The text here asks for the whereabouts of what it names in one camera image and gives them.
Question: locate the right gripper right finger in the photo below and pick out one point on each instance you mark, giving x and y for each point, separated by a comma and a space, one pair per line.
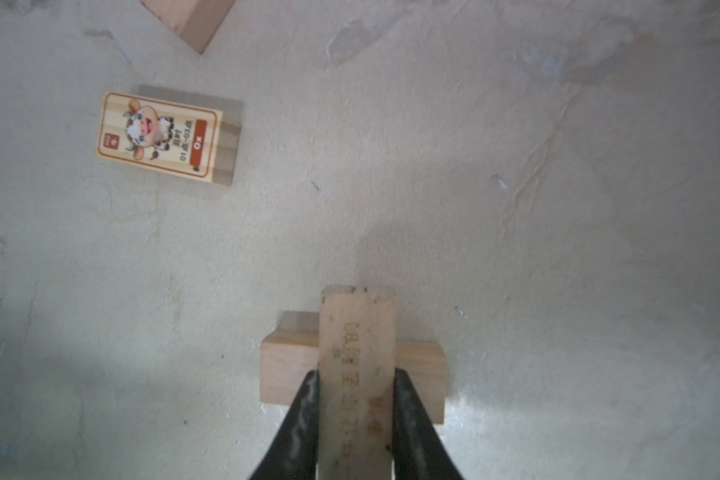
418, 453

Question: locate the wood block numbered 72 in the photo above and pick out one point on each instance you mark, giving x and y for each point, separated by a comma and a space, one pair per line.
291, 350

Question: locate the plain wood block left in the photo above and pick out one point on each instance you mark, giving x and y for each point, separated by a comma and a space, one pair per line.
193, 21

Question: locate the wood block numbered 31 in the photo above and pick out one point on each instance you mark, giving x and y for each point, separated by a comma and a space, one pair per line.
357, 348

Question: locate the cow picture wood block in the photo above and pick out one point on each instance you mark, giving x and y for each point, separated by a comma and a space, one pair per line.
188, 135

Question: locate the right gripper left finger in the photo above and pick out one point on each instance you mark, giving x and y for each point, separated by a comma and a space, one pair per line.
293, 451

